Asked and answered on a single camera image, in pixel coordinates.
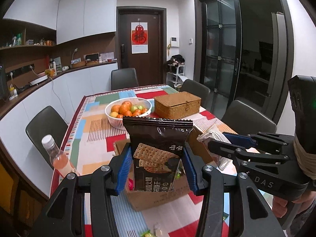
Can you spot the white wall cabinets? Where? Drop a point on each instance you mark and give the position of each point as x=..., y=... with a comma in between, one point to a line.
x=86, y=14

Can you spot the beige orange-print snack packet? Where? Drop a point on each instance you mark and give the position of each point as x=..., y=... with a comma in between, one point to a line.
x=214, y=133

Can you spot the white kitchen counter cabinet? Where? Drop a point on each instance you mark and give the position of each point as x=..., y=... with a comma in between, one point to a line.
x=37, y=98

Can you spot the dark clothes pile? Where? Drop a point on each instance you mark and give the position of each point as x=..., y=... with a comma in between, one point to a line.
x=176, y=59

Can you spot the pink drink bottle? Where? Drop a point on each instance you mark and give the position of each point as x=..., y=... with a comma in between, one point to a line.
x=60, y=161

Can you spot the white flat cooker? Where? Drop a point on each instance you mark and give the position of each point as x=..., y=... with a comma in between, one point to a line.
x=38, y=80

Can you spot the black water dispenser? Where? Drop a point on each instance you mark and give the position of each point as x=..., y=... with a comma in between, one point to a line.
x=3, y=81

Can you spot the pile of mixed fruit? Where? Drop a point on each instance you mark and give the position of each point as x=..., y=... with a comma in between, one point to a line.
x=124, y=109

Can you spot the white shelf rack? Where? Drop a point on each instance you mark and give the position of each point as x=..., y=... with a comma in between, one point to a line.
x=175, y=75

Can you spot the white intercom panel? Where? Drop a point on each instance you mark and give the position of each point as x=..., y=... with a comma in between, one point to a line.
x=174, y=42

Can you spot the dark cracker packet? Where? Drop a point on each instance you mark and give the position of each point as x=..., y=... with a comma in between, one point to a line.
x=158, y=138

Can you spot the small green candy packet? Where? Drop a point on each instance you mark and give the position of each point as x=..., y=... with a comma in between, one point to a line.
x=145, y=234

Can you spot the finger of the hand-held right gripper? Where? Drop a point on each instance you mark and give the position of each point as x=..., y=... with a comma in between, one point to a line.
x=242, y=139
x=222, y=148

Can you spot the dark wooden door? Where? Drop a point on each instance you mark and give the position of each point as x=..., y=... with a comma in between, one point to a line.
x=155, y=66

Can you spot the grey dining chair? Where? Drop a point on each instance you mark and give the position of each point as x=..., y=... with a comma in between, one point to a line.
x=124, y=77
x=195, y=90
x=42, y=130
x=249, y=118

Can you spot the small white candy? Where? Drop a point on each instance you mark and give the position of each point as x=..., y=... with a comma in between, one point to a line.
x=158, y=229

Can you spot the person's right hand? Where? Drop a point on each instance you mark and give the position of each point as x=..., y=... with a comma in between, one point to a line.
x=279, y=207

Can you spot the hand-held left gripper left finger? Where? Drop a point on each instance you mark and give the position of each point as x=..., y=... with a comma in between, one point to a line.
x=123, y=171

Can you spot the wicker storage box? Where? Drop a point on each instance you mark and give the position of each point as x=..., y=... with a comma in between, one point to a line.
x=177, y=106

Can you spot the brown cardboard box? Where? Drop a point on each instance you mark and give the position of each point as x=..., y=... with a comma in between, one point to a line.
x=158, y=200

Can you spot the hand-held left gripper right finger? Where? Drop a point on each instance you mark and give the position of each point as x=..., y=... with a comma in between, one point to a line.
x=191, y=171

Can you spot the white fruit basket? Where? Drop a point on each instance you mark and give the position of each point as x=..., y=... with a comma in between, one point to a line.
x=116, y=122

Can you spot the red white wall calendar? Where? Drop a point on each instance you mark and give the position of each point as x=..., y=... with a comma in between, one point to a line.
x=139, y=38

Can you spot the black sliding glass door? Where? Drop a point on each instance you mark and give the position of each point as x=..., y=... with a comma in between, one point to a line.
x=222, y=54

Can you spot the white desk lamp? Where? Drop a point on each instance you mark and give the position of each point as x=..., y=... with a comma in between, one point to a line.
x=74, y=54

